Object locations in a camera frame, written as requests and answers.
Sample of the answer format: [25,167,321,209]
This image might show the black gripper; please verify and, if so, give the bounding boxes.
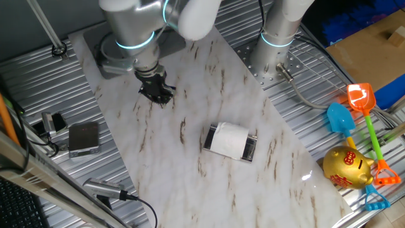
[134,65,177,108]

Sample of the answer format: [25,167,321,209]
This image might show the white toilet paper roll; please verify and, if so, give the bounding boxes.
[209,122,250,159]

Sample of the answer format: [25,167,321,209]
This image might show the shiny metal paper shelf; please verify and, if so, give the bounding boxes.
[202,123,258,163]

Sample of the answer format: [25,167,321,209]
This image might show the silver digital scale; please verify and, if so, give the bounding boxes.
[68,121,100,158]

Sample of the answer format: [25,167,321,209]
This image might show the marble pattern board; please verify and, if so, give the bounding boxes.
[68,0,354,228]

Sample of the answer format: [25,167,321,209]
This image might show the metal stand pole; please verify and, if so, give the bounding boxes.
[26,0,69,61]

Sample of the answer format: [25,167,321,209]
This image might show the orange pole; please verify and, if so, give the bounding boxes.
[0,93,22,146]

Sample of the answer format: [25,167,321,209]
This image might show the black keyboard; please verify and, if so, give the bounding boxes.
[0,177,48,228]

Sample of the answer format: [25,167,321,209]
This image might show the blue toy shovel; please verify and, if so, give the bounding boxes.
[326,102,392,212]

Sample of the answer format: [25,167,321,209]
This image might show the gold piggy bank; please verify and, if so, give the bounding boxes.
[322,145,376,190]

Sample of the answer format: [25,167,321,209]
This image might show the orange toy shovel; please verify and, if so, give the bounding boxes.
[346,82,402,186]

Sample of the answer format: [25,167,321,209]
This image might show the blue fuzzy fabric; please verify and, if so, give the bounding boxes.
[322,0,405,47]

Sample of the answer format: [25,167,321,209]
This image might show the brown cardboard box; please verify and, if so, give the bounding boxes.
[325,9,405,92]

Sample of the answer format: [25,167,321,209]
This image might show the blue plastic sheet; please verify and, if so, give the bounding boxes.
[375,81,405,111]

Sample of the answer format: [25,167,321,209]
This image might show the small wooden block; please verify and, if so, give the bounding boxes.
[387,25,405,48]

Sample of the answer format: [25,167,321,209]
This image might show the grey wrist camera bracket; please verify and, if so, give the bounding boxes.
[100,56,136,76]

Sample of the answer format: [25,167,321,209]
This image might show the black camera cable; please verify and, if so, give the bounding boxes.
[125,193,158,228]

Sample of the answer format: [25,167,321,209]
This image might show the silver ribbed camera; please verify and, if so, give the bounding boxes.
[82,177,129,201]

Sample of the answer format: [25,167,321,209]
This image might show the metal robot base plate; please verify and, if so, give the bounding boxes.
[234,37,304,91]

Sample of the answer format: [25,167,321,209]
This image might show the grey cable with metal connector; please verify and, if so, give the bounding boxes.
[275,62,332,110]

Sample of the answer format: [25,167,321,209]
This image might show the black base cable bundle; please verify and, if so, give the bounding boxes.
[258,0,268,37]

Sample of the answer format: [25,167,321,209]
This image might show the aluminium frame beam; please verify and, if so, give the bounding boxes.
[0,131,127,228]

